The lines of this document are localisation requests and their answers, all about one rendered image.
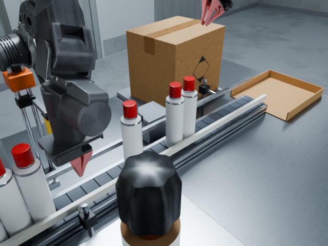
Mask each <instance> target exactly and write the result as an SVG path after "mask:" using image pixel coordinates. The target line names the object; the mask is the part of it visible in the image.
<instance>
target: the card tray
mask: <svg viewBox="0 0 328 246"><path fill-rule="evenodd" d="M323 91H324V88H323V87H320V86H317V85H314V84H311V83H308V82H305V81H302V80H299V79H296V78H293V77H290V76H287V75H285V74H282V73H279V72H276V71H273V70H268V71H266V72H264V73H262V74H260V75H258V76H256V77H254V78H252V80H251V81H249V82H247V83H245V84H243V85H241V86H239V87H237V88H235V89H233V90H231V93H230V97H232V98H234V99H236V98H238V97H240V96H242V95H245V96H249V97H251V98H254V99H256V98H258V97H260V96H261V95H263V94H266V95H267V96H266V100H264V101H263V103H265V104H266V105H267V109H266V113H268V114H270V115H272V116H274V117H277V118H279V119H281V120H283V121H288V120H289V119H290V118H292V117H293V116H295V115H296V114H297V113H299V112H300V111H302V110H303V109H304V108H306V107H307V106H309V105H310V104H311V103H313V102H314V101H316V100H317V99H318V98H320V97H321V96H322V93H323Z"/></svg>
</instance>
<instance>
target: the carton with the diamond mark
mask: <svg viewBox="0 0 328 246"><path fill-rule="evenodd" d="M225 27H226V26H224V25H219V24H215V23H211V24H210V25H209V26H206V25H205V24H204V25H202V24H201V20H197V19H190V18H185V17H181V16H175V17H172V18H168V19H165V20H161V21H158V22H154V23H151V24H147V25H144V26H140V27H137V28H133V29H130V30H126V40H127V53H128V66H129V79H130V93H131V96H133V97H135V98H137V99H139V100H142V101H144V102H146V103H149V102H152V101H154V102H156V103H158V104H159V105H161V106H163V107H165V99H166V97H167V96H169V84H170V83H171V82H179V83H181V85H182V89H183V83H184V77H186V76H193V77H194V78H195V90H196V91H197V92H198V97H197V101H198V100H200V99H201V98H202V94H201V93H199V85H201V84H203V79H204V78H206V79H207V80H206V84H208V85H210V90H212V91H215V90H216V89H218V85H219V77H220V69H221V60H222V52H223V44H224V35H225Z"/></svg>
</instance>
